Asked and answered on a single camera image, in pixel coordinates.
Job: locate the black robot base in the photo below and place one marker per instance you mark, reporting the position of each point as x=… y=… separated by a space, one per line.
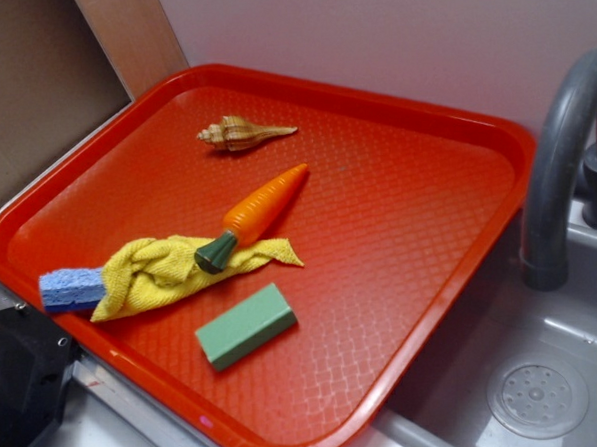
x=36 y=365

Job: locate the orange toy carrot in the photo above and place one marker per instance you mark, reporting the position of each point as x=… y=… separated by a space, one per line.
x=245 y=223

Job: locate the red plastic tray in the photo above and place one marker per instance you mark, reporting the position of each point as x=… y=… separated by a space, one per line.
x=402 y=202

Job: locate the green rectangular block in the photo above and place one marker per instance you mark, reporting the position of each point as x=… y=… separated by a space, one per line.
x=246 y=327

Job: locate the striped spiral seashell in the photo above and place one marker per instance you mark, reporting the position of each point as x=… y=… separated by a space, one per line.
x=235 y=133

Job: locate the yellow microfibre cloth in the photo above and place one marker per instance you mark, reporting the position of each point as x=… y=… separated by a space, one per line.
x=148 y=274

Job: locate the blue sponge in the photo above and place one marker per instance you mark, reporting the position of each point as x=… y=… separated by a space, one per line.
x=71 y=289

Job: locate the grey curved faucet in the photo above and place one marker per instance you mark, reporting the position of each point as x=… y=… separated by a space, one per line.
x=568 y=130

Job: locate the wooden board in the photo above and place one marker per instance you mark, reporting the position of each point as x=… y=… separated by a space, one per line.
x=137 y=38

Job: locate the grey plastic sink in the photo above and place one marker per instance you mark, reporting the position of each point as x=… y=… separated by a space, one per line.
x=441 y=399

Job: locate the brown cardboard panel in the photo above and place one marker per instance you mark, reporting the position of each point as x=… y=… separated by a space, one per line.
x=56 y=87

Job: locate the round sink drain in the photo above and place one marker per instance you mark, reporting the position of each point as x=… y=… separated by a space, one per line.
x=537 y=396

